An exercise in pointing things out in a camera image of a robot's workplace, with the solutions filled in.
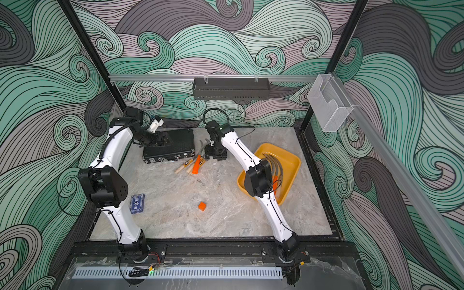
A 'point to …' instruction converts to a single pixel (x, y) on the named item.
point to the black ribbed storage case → (183, 147)
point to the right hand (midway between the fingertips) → (209, 160)
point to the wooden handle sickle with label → (190, 162)
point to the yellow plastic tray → (290, 162)
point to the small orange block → (202, 206)
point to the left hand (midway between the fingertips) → (164, 140)
